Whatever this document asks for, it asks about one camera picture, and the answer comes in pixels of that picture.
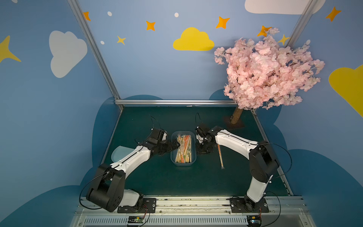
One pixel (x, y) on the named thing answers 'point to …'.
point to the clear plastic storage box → (173, 153)
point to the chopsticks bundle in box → (184, 152)
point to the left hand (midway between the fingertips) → (175, 145)
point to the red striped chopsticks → (220, 156)
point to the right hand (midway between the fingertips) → (199, 151)
